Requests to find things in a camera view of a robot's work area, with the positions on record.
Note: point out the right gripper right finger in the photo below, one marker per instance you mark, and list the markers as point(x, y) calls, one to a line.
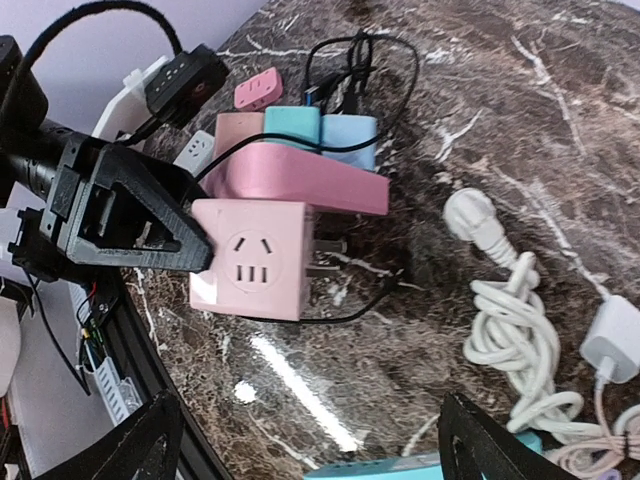
point(472, 445)

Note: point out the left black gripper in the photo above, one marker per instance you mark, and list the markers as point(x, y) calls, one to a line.
point(105, 206)

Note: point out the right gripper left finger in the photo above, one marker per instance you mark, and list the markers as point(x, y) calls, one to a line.
point(121, 452)

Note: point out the white cube socket adapter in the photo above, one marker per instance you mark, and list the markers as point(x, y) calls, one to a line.
point(197, 153)

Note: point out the pink cube socket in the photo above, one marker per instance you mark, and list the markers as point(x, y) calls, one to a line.
point(263, 253)

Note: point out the pink plug adapter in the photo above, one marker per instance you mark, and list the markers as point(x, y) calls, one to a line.
point(259, 91)

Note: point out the white charger with cable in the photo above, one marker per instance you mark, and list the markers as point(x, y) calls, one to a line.
point(611, 347)

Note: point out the white three-pin plug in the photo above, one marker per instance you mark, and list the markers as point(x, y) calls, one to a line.
point(471, 216)

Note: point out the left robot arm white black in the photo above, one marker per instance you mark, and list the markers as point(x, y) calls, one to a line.
point(30, 135)

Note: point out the teal power strip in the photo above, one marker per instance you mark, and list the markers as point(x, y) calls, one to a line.
point(420, 466)

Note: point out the pink power strip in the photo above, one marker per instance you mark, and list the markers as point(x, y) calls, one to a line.
point(274, 170)

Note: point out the small circuit board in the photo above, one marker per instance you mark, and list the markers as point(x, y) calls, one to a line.
point(92, 350)

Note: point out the purple power strip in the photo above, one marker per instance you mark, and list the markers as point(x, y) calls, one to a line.
point(611, 474)

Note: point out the small teal adapter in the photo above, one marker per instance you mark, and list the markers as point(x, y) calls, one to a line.
point(302, 122)

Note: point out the light blue adapter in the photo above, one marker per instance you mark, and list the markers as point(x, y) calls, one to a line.
point(347, 130)

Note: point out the white slotted cable duct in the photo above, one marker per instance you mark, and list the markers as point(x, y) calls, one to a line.
point(119, 394)

